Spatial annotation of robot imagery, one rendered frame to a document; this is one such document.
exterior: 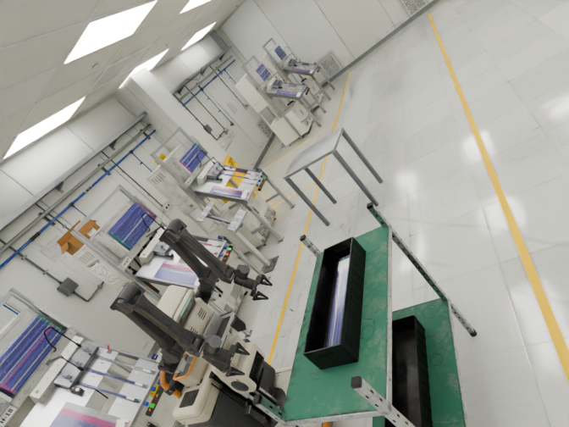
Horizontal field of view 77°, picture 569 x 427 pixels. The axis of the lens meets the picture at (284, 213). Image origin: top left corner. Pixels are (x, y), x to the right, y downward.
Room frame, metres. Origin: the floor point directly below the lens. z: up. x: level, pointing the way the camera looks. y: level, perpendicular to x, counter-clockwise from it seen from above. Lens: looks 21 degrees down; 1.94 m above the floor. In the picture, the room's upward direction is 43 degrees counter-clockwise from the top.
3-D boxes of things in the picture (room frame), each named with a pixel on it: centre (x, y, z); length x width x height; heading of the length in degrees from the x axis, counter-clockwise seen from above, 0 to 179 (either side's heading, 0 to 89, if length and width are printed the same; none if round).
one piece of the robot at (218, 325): (1.74, 0.71, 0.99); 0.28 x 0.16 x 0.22; 145
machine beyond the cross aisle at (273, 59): (9.12, -2.38, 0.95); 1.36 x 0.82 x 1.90; 54
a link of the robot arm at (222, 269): (1.81, 0.45, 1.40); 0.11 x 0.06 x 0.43; 145
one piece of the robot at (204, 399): (1.96, 1.03, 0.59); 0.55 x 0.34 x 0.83; 145
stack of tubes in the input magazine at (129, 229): (3.87, 1.26, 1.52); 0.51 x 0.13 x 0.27; 144
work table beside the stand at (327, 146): (3.73, -0.67, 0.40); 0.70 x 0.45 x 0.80; 48
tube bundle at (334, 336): (1.28, 0.08, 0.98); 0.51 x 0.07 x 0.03; 145
